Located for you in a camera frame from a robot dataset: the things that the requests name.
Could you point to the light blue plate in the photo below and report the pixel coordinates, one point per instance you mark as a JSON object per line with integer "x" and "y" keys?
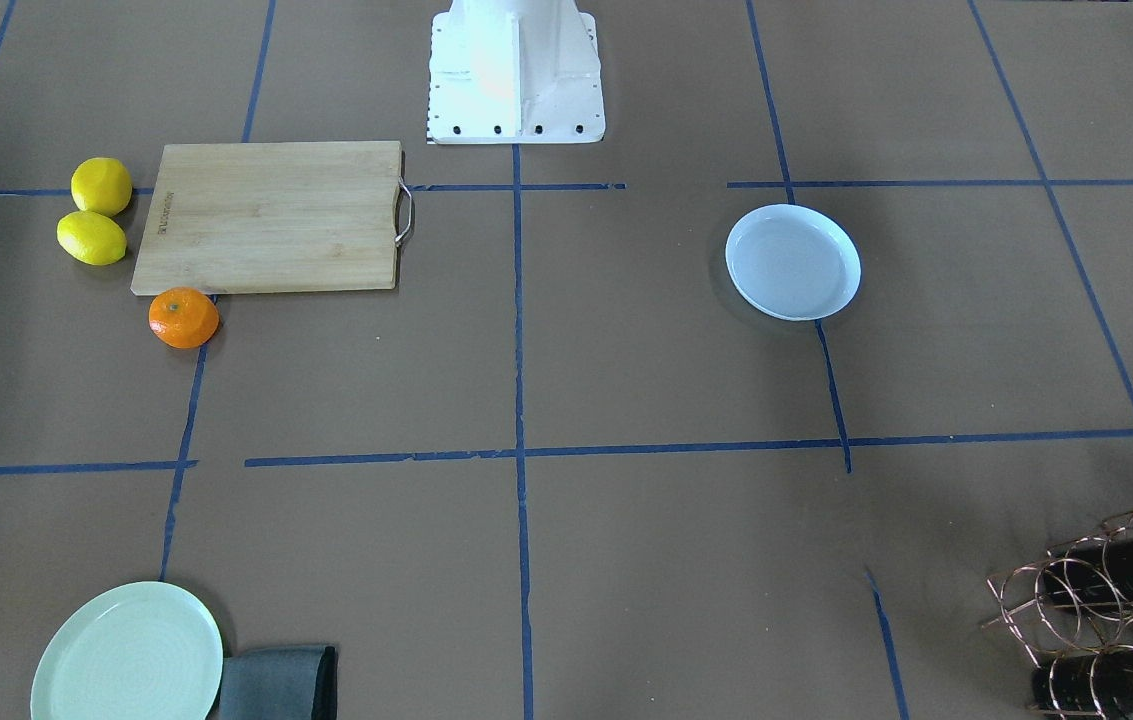
{"x": 792, "y": 263}

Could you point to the light green plate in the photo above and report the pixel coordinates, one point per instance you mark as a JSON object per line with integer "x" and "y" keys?
{"x": 143, "y": 650}

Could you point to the orange fruit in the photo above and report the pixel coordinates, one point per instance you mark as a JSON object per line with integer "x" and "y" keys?
{"x": 183, "y": 317}

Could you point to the bamboo cutting board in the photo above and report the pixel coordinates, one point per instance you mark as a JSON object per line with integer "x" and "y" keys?
{"x": 283, "y": 217}

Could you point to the copper wire bottle rack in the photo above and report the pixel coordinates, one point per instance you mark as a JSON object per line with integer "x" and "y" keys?
{"x": 1072, "y": 613}

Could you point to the folded grey cloth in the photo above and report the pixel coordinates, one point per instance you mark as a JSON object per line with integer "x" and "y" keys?
{"x": 283, "y": 682}

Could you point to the yellow lemon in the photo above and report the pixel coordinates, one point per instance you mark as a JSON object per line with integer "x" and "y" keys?
{"x": 101, "y": 185}
{"x": 91, "y": 238}

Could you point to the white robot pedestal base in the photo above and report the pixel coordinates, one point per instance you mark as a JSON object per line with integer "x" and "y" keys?
{"x": 514, "y": 72}

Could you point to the upper yellow lemon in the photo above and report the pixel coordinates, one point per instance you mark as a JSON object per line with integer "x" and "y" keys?
{"x": 101, "y": 185}

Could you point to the dark wine bottle lower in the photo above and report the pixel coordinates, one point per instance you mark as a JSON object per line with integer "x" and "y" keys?
{"x": 1096, "y": 686}

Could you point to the lower yellow lemon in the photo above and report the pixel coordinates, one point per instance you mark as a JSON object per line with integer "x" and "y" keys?
{"x": 91, "y": 238}

